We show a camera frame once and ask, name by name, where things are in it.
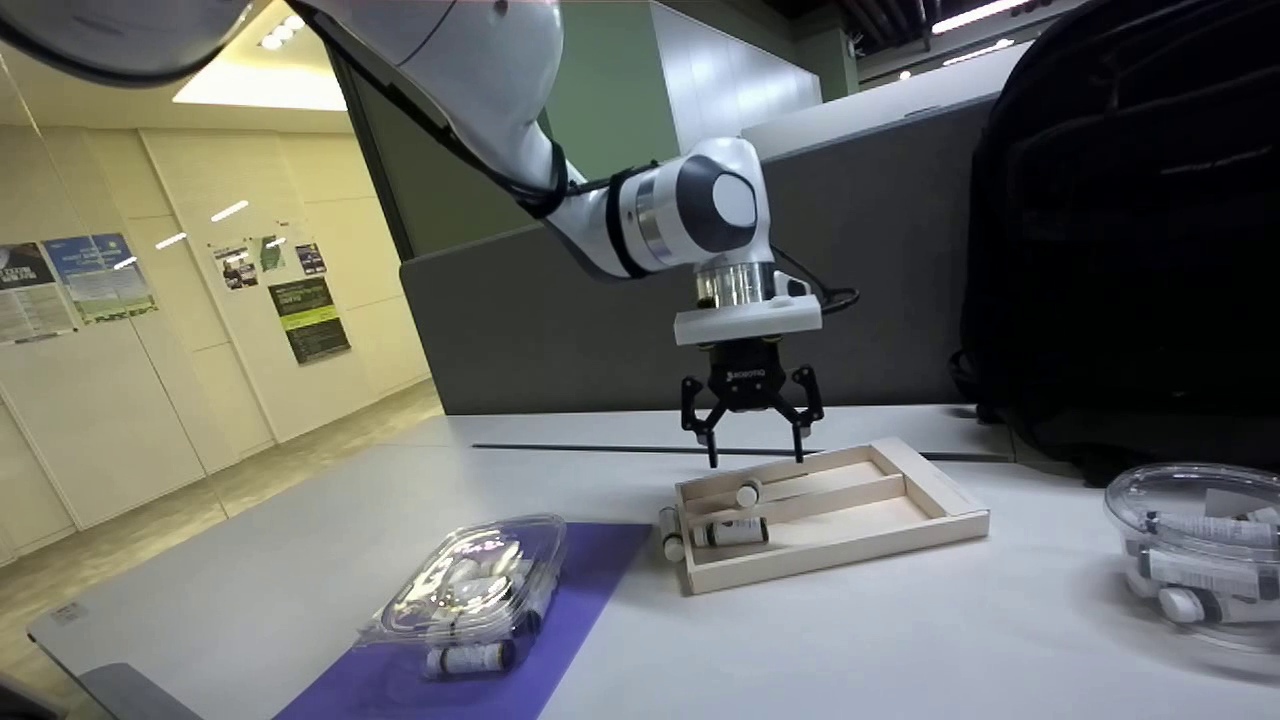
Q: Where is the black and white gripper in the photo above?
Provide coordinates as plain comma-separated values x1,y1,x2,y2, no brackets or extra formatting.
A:
673,260,824,468

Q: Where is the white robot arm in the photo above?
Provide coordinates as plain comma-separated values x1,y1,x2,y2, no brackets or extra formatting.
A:
0,0,824,442

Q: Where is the clear plastic tray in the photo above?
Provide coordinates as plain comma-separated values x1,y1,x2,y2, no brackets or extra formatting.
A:
374,516,567,643

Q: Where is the small bottle on purple mat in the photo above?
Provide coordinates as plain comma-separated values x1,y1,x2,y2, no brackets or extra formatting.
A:
426,639,514,677

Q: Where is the grey partition panel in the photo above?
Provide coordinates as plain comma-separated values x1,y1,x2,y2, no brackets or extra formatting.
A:
400,115,979,413

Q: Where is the large black bag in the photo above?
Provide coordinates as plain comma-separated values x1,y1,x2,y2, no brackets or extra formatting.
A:
957,0,1280,468

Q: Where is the purple rectangular mat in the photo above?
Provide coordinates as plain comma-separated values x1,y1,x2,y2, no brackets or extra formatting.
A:
275,516,649,720

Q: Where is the clear round plastic container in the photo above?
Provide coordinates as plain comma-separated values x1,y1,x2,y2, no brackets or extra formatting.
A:
1103,460,1280,630

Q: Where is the wooden frame tray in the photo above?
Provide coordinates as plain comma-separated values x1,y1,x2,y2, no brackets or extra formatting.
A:
654,442,986,597

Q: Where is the dark wall poster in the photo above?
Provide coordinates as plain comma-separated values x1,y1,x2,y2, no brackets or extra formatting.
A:
272,275,348,366

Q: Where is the wall poster blue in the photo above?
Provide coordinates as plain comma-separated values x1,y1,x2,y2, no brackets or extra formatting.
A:
43,231,156,323

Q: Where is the wall poster left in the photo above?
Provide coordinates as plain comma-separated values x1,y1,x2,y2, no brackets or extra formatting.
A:
0,245,70,344

